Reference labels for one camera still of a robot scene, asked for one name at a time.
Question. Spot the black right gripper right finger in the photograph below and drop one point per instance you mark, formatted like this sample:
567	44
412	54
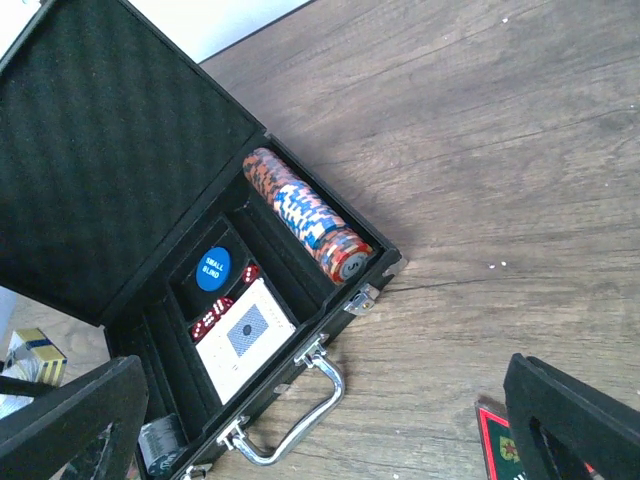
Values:
562	426

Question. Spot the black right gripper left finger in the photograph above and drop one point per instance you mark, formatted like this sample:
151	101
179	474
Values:
89	426

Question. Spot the red black triangular card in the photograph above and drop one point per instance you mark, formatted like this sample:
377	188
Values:
502	461

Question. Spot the white playing card deck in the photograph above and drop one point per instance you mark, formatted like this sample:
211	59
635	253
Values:
245	338

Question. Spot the black poker set case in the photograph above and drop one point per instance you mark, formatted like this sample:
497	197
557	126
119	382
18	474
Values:
121	166

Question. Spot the black chip stack in case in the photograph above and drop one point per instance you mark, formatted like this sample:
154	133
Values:
161	442

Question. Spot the blue small blind button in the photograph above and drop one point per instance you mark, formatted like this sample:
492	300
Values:
213	269

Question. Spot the red dice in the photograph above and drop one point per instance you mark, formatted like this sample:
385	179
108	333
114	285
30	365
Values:
223	304

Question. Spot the row of poker chips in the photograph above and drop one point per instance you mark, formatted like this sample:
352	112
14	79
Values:
340	252

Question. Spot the chrome case handle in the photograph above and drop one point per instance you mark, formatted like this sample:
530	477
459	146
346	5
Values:
312	357

